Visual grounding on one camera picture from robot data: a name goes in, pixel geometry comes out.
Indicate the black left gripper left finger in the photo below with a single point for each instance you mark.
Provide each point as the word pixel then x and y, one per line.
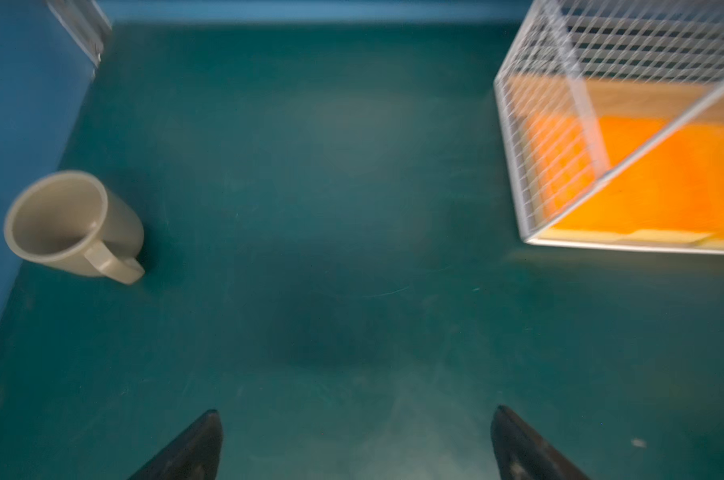
pixel 194 454

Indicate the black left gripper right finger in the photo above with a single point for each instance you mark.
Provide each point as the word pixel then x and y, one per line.
pixel 523 453

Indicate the orange sponge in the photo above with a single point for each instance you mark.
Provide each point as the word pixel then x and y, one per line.
pixel 675 193
pixel 564 171

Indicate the beige mug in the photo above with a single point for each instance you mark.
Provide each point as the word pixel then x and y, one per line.
pixel 70 221

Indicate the white wire wooden shelf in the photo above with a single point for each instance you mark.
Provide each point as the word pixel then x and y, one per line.
pixel 632 72

